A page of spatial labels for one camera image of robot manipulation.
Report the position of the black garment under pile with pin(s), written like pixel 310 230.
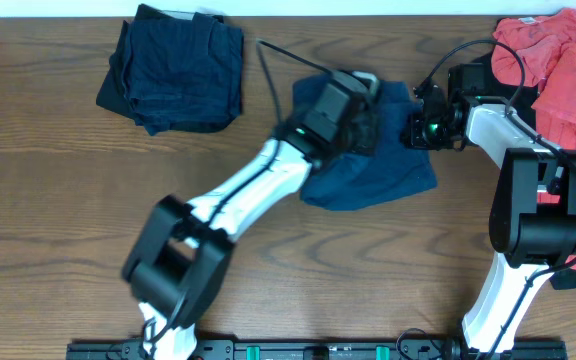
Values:
pixel 566 279

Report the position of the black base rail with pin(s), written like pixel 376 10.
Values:
pixel 230 350

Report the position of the navy blue denim shorts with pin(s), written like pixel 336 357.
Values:
pixel 354 182

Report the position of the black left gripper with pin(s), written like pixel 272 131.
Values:
pixel 373 129

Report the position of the folded navy garment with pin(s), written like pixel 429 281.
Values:
pixel 183 75

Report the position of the red shirt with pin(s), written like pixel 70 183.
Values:
pixel 546 46

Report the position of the folded black garment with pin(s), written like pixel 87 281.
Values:
pixel 111 94

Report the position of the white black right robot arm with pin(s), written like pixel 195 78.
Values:
pixel 532 222

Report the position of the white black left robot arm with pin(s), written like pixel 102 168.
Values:
pixel 179 261

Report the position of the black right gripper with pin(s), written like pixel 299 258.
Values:
pixel 411 136

